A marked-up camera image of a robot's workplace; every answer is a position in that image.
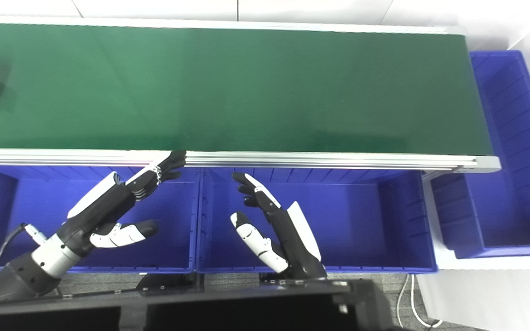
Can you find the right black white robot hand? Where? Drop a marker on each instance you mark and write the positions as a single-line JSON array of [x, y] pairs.
[[295, 243]]

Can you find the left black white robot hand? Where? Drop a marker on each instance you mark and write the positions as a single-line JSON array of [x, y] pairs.
[[104, 202]]

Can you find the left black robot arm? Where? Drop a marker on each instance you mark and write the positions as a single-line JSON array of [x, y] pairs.
[[16, 276]]

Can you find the blue plastic bin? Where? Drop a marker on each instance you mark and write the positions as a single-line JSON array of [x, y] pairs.
[[522, 184], [361, 220], [173, 230]]

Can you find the green conveyor belt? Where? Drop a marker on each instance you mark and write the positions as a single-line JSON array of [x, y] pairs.
[[292, 160], [246, 92]]

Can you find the black robot torso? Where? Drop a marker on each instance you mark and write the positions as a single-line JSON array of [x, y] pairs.
[[246, 312]]

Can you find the black stand bracket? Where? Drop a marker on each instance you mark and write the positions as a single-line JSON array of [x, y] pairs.
[[168, 282], [272, 278]]

